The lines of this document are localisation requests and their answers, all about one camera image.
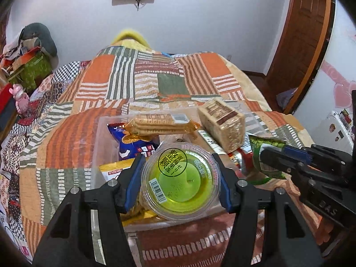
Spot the green pea snack packet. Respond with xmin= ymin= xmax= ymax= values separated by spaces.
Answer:
xmin=249 ymin=134 xmax=287 ymax=185

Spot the yellow noodle snack packet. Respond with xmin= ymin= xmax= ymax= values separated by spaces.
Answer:
xmin=99 ymin=158 xmax=161 ymax=227

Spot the red snack packet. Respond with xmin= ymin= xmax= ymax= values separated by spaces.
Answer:
xmin=229 ymin=148 xmax=255 ymax=177

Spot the brown cracker block packet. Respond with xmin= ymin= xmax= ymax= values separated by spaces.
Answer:
xmin=197 ymin=98 xmax=246 ymax=153

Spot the blue chip packet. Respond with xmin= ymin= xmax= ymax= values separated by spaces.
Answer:
xmin=107 ymin=123 xmax=160 ymax=160

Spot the green jelly cup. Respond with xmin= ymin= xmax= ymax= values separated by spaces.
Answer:
xmin=140 ymin=142 xmax=221 ymax=220

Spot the clear plastic storage bin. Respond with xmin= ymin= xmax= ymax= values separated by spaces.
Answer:
xmin=91 ymin=101 xmax=269 ymax=233

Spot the orange biscuit sleeve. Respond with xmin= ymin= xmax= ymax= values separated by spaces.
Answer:
xmin=124 ymin=113 xmax=200 ymax=136

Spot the white mini fridge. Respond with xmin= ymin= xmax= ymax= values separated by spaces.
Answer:
xmin=311 ymin=111 xmax=354 ymax=155

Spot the patchwork orange bed blanket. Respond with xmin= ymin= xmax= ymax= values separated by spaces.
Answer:
xmin=1 ymin=40 xmax=313 ymax=262

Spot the brown wooden door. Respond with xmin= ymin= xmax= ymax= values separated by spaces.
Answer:
xmin=267 ymin=0 xmax=334 ymax=114

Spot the red and black box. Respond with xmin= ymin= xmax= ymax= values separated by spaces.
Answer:
xmin=0 ymin=83 xmax=17 ymax=142

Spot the pink plush toy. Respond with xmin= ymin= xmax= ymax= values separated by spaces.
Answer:
xmin=9 ymin=84 xmax=30 ymax=115

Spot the clothes pile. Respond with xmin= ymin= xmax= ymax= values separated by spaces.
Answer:
xmin=0 ymin=34 xmax=42 ymax=70

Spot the yellow pillow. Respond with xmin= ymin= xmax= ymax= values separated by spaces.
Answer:
xmin=111 ymin=29 xmax=152 ymax=51

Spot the grey cushion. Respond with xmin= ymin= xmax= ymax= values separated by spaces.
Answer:
xmin=20 ymin=22 xmax=57 ymax=57

